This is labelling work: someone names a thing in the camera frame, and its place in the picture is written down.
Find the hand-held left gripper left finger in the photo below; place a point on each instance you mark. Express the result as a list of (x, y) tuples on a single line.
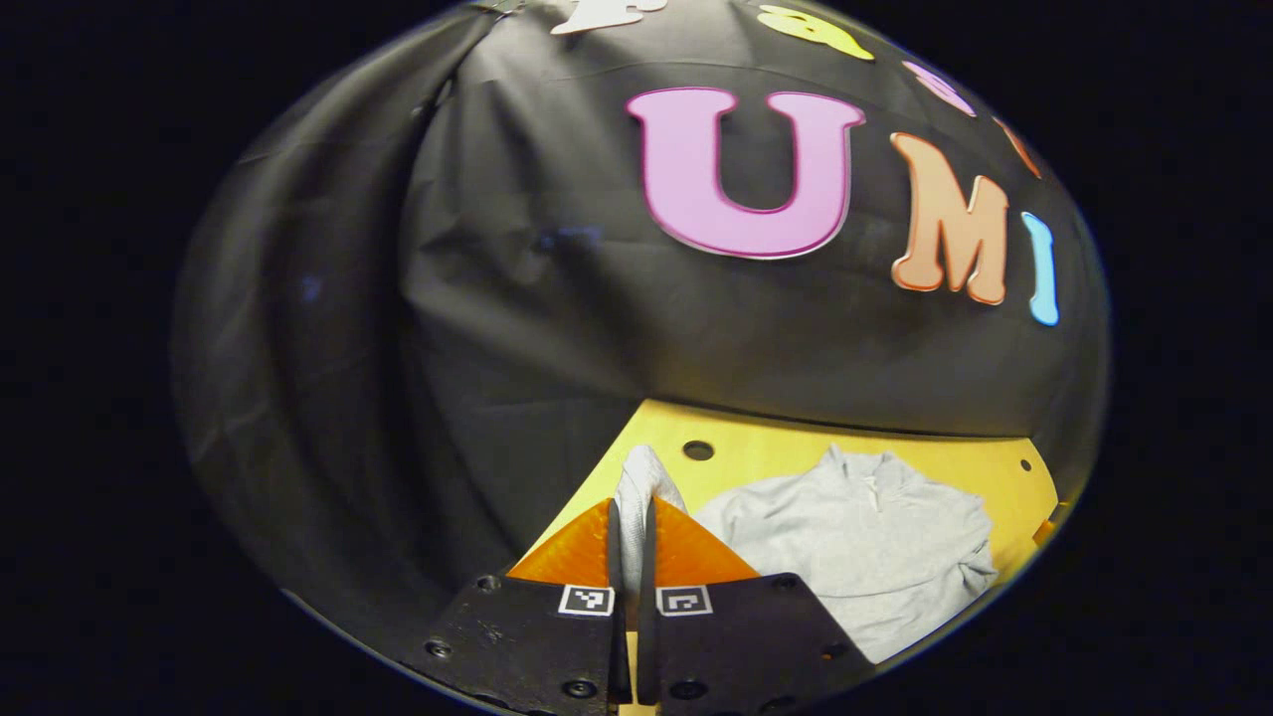
[(616, 567)]

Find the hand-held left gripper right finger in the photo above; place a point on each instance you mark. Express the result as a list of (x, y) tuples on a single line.
[(648, 567)]

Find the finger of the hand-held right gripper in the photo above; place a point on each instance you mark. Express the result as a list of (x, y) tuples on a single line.
[(1050, 527)]

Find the grey sweatshirt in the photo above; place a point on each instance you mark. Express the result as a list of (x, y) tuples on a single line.
[(855, 537)]

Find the black backdrop cloth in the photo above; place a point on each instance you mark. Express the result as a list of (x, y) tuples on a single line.
[(497, 298)]

